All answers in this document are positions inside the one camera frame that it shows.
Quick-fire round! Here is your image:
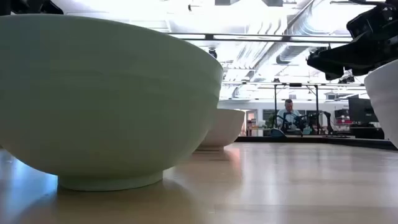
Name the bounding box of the person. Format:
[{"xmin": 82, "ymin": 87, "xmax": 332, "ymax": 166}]
[{"xmin": 276, "ymin": 98, "xmax": 302, "ymax": 131}]

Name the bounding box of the orange bowl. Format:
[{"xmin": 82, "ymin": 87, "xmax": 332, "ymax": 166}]
[{"xmin": 195, "ymin": 108, "xmax": 246, "ymax": 151}]

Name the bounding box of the black aluminium rig frame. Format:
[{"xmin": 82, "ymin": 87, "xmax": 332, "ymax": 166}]
[{"xmin": 167, "ymin": 32, "xmax": 354, "ymax": 45}]

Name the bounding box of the pale green bowl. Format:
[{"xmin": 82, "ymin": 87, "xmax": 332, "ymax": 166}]
[{"xmin": 0, "ymin": 13, "xmax": 224, "ymax": 192}]

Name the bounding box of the black background box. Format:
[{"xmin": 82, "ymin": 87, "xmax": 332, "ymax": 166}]
[{"xmin": 349, "ymin": 124, "xmax": 386, "ymax": 140}]

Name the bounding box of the black background rig frame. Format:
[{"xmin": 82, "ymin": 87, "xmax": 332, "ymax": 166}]
[{"xmin": 272, "ymin": 82, "xmax": 321, "ymax": 136}]

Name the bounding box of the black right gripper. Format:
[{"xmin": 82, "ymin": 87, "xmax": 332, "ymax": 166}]
[{"xmin": 343, "ymin": 27, "xmax": 398, "ymax": 77}]

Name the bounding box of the teal background object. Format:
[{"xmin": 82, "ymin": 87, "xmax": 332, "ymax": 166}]
[{"xmin": 270, "ymin": 128, "xmax": 287, "ymax": 139}]

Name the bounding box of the large white bowl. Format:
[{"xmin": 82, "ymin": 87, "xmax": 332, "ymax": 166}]
[{"xmin": 364, "ymin": 58, "xmax": 398, "ymax": 149}]

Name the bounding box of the dark background monitor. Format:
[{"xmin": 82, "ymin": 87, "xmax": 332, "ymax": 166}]
[{"xmin": 348, "ymin": 96, "xmax": 379, "ymax": 124}]

